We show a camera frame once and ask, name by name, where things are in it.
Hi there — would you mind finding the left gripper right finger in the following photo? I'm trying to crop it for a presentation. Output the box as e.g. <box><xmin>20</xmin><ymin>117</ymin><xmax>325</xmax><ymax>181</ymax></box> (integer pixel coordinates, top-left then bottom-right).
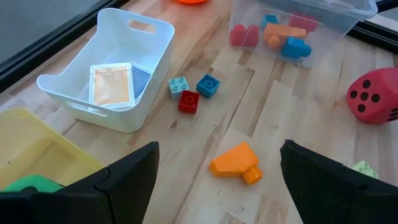
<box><xmin>279</xmin><ymin>139</ymin><xmax>398</xmax><ymax>224</ymax></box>

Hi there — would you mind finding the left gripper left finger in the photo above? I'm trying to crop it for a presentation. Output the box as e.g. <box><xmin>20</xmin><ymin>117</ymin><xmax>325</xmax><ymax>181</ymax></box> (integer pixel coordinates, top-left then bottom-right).
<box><xmin>0</xmin><ymin>141</ymin><xmax>160</xmax><ymax>224</ymax></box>

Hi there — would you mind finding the green foam die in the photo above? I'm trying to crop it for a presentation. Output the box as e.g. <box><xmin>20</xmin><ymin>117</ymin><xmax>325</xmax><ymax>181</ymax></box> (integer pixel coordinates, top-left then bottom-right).
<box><xmin>2</xmin><ymin>174</ymin><xmax>65</xmax><ymax>194</ymax></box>

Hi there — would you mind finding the red foam die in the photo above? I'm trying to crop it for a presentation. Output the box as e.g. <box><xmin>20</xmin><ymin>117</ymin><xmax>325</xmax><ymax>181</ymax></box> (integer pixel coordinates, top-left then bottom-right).
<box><xmin>346</xmin><ymin>67</ymin><xmax>398</xmax><ymax>125</ymax></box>

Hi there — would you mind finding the blue peg block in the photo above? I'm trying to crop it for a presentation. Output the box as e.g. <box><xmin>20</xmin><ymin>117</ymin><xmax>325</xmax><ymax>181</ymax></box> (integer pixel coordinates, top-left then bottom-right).
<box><xmin>281</xmin><ymin>36</ymin><xmax>312</xmax><ymax>60</ymax></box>

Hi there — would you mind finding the orange peg block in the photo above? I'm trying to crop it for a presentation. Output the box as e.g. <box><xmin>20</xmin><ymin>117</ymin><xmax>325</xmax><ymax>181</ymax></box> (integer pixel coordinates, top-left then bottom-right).
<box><xmin>208</xmin><ymin>141</ymin><xmax>264</xmax><ymax>185</ymax></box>
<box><xmin>262</xmin><ymin>23</ymin><xmax>308</xmax><ymax>51</ymax></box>

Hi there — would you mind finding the red toy brick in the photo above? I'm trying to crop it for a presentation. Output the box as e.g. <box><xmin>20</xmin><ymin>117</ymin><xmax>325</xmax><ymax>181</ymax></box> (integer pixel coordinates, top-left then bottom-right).
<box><xmin>287</xmin><ymin>12</ymin><xmax>318</xmax><ymax>32</ymax></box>

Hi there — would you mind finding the red long brick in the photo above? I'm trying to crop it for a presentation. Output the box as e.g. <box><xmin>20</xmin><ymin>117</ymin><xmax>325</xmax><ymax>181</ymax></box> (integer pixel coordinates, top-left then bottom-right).
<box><xmin>229</xmin><ymin>24</ymin><xmax>260</xmax><ymax>48</ymax></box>

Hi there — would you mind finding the teal square brick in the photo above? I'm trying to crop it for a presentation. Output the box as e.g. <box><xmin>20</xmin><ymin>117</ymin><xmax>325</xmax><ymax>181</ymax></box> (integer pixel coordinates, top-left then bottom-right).
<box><xmin>196</xmin><ymin>73</ymin><xmax>221</xmax><ymax>99</ymax></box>
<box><xmin>261</xmin><ymin>14</ymin><xmax>280</xmax><ymax>29</ymax></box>

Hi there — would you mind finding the light green square brick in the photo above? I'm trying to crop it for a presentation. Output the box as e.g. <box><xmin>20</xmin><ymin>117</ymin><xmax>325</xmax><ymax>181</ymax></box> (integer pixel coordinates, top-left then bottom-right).
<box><xmin>352</xmin><ymin>160</ymin><xmax>379</xmax><ymax>180</ymax></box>

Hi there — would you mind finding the yellow translucent plastic bin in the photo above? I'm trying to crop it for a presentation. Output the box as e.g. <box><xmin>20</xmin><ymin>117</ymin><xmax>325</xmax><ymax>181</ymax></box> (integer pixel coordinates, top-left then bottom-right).
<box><xmin>0</xmin><ymin>107</ymin><xmax>105</xmax><ymax>189</ymax></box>

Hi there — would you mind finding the red small square brick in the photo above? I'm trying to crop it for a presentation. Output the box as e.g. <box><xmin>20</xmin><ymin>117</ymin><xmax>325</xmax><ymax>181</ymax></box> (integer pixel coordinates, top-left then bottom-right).
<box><xmin>178</xmin><ymin>90</ymin><xmax>200</xmax><ymax>114</ymax></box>

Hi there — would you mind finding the pale blue square brick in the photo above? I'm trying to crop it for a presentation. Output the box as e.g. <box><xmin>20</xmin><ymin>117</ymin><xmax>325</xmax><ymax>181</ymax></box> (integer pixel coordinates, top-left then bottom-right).
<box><xmin>167</xmin><ymin>76</ymin><xmax>190</xmax><ymax>100</ymax></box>

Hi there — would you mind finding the white plastic bin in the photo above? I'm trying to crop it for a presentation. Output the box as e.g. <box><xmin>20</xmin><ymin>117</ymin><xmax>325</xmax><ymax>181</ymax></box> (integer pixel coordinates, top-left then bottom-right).
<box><xmin>36</xmin><ymin>7</ymin><xmax>175</xmax><ymax>134</ymax></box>

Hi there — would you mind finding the clear plastic bin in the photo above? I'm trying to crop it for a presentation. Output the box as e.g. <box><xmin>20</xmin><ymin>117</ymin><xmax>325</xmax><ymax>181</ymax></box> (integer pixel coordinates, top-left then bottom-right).
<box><xmin>228</xmin><ymin>0</ymin><xmax>379</xmax><ymax>68</ymax></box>

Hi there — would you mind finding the orange plastic bucket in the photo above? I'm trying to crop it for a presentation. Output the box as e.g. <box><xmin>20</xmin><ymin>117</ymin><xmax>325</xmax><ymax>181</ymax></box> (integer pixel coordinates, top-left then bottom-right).
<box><xmin>174</xmin><ymin>0</ymin><xmax>210</xmax><ymax>5</ymax></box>

